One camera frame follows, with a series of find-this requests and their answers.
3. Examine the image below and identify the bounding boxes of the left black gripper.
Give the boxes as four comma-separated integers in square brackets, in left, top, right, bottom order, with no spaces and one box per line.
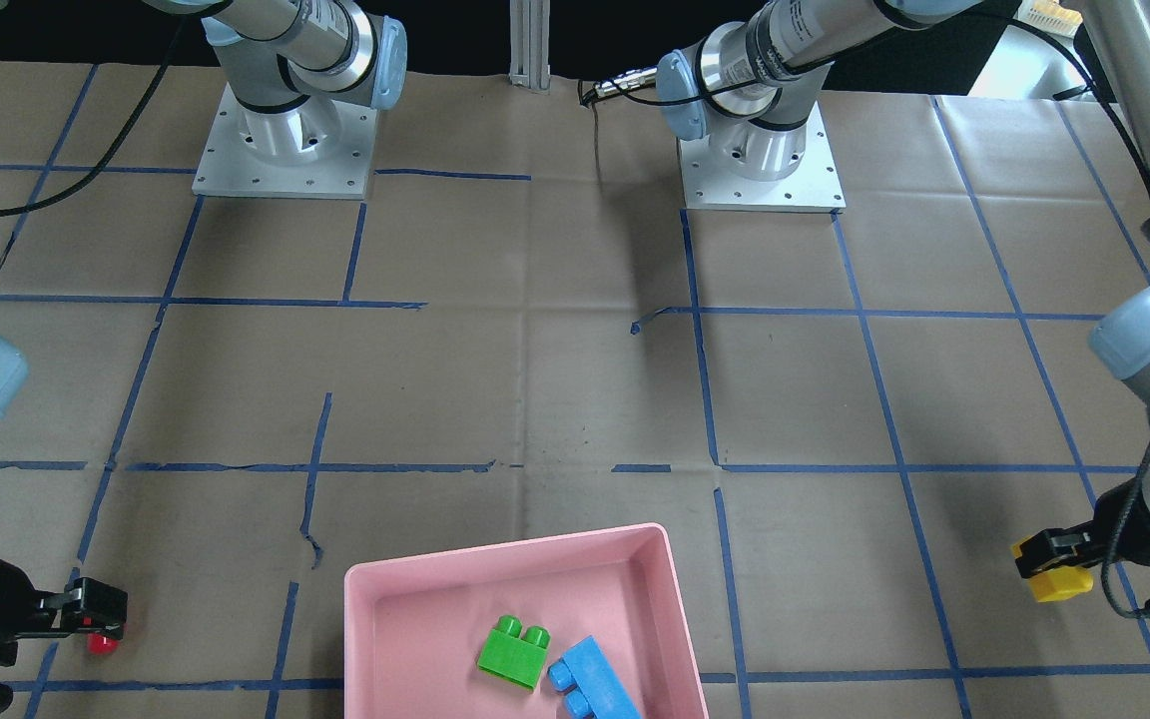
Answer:
[1010,479,1150,620]

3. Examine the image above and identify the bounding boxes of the red block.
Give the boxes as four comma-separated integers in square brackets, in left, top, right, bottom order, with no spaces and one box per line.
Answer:
[86,632,122,656]

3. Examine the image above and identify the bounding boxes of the yellow block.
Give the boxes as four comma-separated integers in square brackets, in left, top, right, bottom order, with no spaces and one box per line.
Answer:
[1025,567,1095,602]

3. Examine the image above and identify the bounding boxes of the green block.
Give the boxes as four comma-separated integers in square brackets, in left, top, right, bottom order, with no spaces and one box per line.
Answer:
[476,614,551,693]

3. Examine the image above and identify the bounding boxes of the blue block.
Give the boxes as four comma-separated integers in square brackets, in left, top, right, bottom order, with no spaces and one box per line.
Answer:
[546,634,644,718]

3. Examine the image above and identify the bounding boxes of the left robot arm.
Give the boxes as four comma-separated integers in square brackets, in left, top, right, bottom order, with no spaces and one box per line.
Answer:
[647,94,1150,672]

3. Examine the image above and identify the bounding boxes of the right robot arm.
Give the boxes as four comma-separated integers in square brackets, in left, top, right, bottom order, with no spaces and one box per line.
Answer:
[0,1,409,714]

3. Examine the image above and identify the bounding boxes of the pink plastic box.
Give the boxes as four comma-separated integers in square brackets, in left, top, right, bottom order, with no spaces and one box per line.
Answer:
[343,523,710,718]

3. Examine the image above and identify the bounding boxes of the brown paper mat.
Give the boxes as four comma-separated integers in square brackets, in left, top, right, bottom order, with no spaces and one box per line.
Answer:
[0,68,1150,718]

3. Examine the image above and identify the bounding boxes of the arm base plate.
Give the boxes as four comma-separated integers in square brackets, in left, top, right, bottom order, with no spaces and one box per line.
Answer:
[677,105,848,214]
[191,87,380,201]

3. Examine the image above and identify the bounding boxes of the aluminium frame post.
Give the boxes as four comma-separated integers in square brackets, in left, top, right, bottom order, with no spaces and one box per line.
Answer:
[508,0,552,94]

